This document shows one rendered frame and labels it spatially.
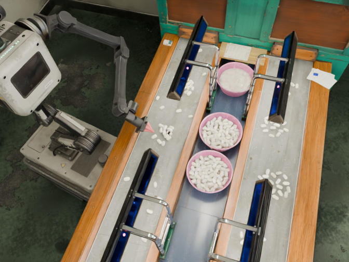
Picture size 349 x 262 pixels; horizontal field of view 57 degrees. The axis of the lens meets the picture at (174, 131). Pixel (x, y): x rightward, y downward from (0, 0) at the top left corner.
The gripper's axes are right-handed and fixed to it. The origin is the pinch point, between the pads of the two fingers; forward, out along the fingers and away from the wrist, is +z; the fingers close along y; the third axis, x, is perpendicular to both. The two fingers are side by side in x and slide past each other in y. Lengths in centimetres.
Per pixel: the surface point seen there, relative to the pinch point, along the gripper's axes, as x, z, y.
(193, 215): -11, 38, -38
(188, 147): -10.2, 21.6, -1.9
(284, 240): -48, 72, -39
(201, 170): -13.9, 32.7, -12.4
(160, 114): 7.4, 3.7, 18.3
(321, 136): -57, 79, 27
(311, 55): -55, 64, 84
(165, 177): -2.9, 16.8, -22.7
